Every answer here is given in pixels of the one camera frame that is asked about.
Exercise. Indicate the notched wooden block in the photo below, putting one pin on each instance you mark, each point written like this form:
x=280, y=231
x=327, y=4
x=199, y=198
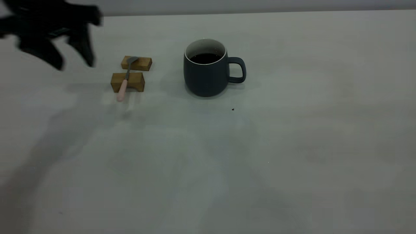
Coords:
x=136, y=82

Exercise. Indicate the dark grey ceramic mug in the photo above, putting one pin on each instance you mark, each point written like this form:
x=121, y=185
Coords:
x=204, y=79

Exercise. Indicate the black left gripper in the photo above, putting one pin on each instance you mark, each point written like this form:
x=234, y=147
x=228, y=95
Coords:
x=48, y=19

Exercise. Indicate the flat wooden block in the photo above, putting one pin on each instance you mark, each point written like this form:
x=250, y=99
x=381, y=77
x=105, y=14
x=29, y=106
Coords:
x=143, y=64

